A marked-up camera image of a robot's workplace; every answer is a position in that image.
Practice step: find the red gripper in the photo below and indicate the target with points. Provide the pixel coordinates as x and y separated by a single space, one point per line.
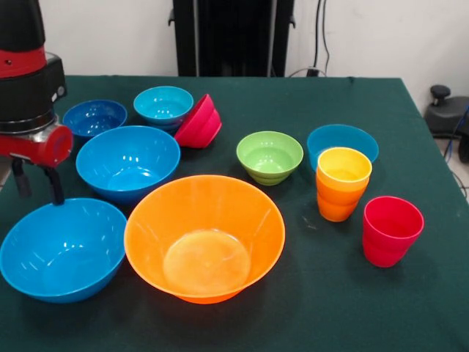
36 150

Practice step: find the large blue bowl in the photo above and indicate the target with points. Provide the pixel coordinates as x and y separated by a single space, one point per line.
62 253
126 165

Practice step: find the small red bowl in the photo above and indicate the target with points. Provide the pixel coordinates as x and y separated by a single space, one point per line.
201 124

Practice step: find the yellow plastic cup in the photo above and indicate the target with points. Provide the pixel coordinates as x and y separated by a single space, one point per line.
344 165

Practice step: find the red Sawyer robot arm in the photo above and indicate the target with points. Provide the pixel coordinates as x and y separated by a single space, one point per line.
22 91

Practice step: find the small dark blue bowl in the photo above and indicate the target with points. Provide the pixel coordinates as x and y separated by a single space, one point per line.
95 117

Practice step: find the small light blue bowl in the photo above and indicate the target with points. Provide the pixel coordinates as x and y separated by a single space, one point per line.
163 106

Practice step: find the large orange bowl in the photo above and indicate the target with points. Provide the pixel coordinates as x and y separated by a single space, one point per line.
205 238

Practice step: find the small green bowl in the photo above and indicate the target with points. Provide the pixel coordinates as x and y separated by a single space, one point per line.
269 157

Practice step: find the dark green table cloth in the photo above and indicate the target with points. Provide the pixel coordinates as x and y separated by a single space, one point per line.
234 330

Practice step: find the orange plastic cup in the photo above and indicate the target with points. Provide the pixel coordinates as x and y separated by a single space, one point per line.
339 205

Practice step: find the shallow blue ribbed bowl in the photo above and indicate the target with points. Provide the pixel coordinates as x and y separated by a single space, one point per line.
340 137

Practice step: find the red plastic cup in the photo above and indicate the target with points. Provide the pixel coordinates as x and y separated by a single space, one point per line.
388 245

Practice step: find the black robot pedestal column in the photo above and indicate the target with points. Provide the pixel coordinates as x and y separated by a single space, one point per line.
234 36

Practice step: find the grey pedestal foot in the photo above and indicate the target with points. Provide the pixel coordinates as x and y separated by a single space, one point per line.
445 117

